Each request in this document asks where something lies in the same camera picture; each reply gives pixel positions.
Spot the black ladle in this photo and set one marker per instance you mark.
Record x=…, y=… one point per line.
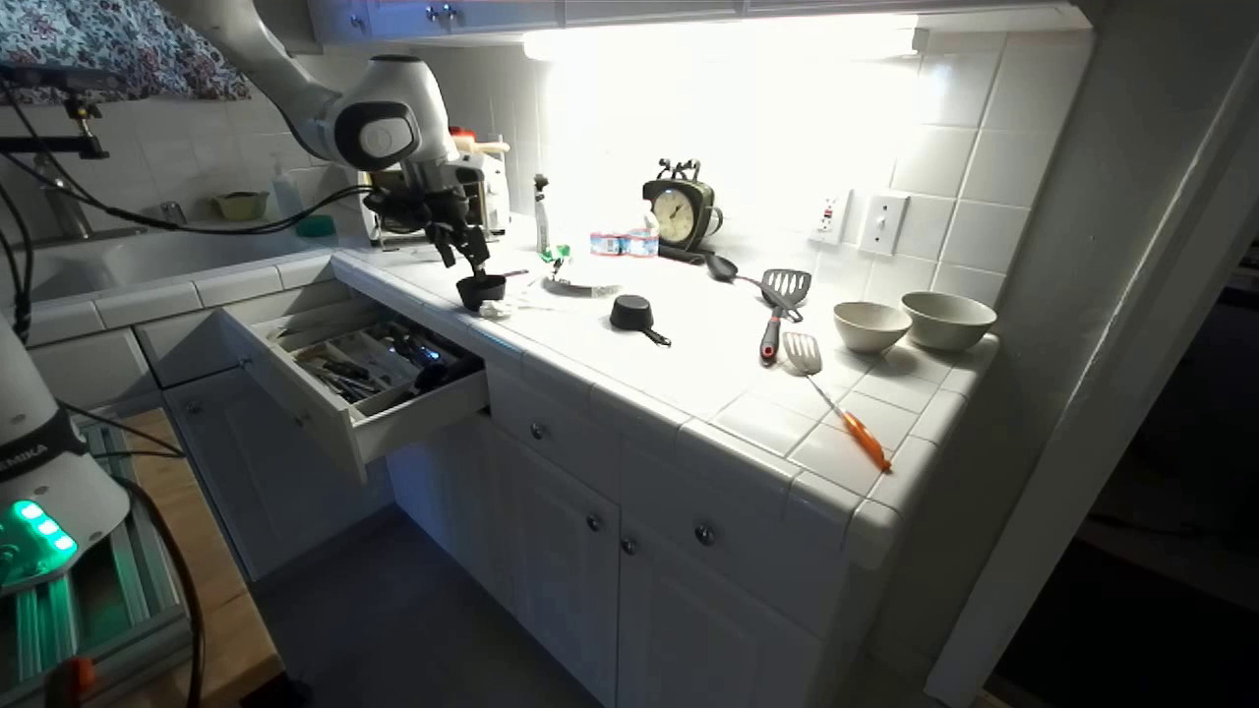
x=724, y=270

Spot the white light switch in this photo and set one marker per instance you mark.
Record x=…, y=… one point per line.
x=884, y=223

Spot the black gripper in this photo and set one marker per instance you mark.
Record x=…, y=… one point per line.
x=408, y=207

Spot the white ceramic bowl far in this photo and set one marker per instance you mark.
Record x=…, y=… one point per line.
x=944, y=322

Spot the black slotted spatula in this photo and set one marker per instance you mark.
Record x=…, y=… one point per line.
x=783, y=292

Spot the large black measuring cup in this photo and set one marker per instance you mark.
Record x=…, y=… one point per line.
x=483, y=288

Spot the under-cabinet light strip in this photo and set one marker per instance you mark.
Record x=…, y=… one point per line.
x=847, y=35

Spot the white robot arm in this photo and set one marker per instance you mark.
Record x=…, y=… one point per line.
x=55, y=501

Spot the small black measuring cup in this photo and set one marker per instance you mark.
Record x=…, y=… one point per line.
x=631, y=313

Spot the white wall outlet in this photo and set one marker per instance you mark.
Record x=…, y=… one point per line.
x=832, y=223

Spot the white ceramic bowl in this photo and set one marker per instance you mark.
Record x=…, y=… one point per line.
x=872, y=328
x=944, y=322

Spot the orange handled screwdriver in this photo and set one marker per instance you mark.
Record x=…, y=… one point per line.
x=859, y=433

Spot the black mantel clock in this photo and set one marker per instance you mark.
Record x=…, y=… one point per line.
x=682, y=210

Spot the open white drawer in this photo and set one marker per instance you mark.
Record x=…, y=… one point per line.
x=356, y=376

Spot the clear water bottle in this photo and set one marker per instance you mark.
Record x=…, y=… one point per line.
x=625, y=246

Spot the white plate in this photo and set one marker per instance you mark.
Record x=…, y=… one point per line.
x=560, y=283

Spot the white ceramic bowl near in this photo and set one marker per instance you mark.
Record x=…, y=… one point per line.
x=872, y=328

